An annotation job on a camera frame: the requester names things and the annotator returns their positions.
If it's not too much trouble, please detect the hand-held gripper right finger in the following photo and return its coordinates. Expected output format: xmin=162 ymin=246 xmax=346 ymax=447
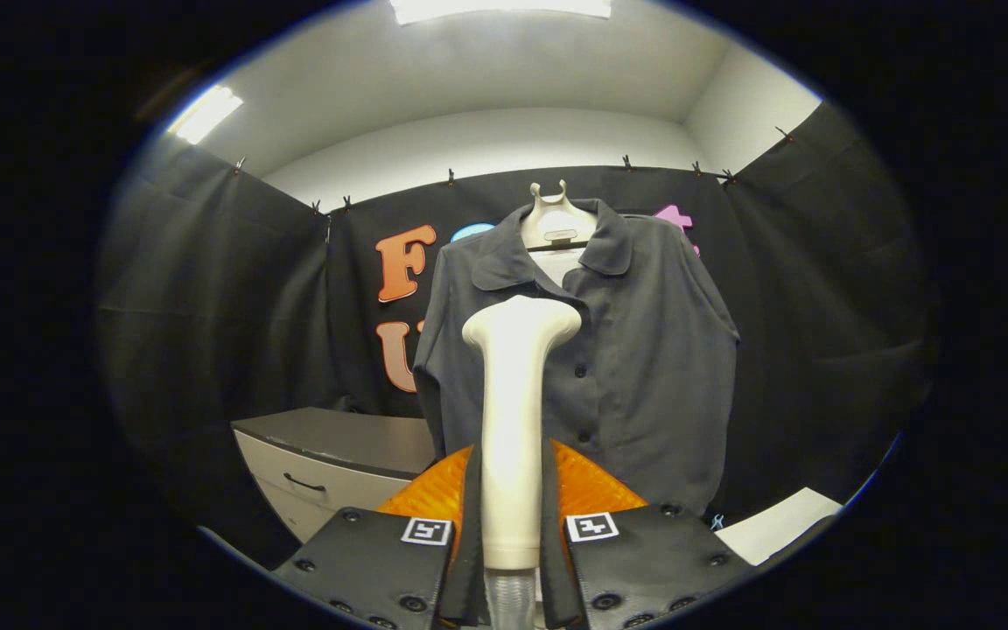
xmin=541 ymin=439 xmax=754 ymax=629

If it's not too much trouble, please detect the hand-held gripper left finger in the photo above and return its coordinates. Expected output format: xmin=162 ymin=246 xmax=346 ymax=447
xmin=272 ymin=444 xmax=487 ymax=629

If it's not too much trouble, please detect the white garment steamer hose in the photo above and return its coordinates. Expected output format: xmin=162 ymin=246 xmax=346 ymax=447
xmin=485 ymin=567 xmax=538 ymax=629

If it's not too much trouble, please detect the cream garment steamer head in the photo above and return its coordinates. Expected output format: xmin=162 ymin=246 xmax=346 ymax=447
xmin=462 ymin=295 xmax=584 ymax=571

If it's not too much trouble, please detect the dark grey button shirt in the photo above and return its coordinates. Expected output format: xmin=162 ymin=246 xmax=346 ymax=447
xmin=412 ymin=198 xmax=741 ymax=517

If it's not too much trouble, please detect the cream clothes hanger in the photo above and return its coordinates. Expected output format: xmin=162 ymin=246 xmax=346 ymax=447
xmin=520 ymin=180 xmax=597 ymax=285

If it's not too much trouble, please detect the grey top drawer cabinet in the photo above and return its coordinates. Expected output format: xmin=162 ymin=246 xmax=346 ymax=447
xmin=231 ymin=406 xmax=439 ymax=545

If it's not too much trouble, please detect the white table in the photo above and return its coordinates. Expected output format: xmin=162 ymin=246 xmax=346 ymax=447
xmin=714 ymin=486 xmax=844 ymax=567

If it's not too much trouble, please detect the black backdrop cloth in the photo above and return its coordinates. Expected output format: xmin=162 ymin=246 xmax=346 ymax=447
xmin=94 ymin=101 xmax=938 ymax=561

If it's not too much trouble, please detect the row of backdrop clips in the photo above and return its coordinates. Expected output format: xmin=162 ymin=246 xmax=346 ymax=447
xmin=233 ymin=127 xmax=794 ymax=215

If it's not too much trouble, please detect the narrow ceiling light panel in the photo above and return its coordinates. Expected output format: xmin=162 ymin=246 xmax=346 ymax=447
xmin=167 ymin=85 xmax=244 ymax=145

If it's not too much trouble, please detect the large ceiling light panel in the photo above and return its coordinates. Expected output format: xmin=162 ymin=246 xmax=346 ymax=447
xmin=390 ymin=0 xmax=612 ymax=25

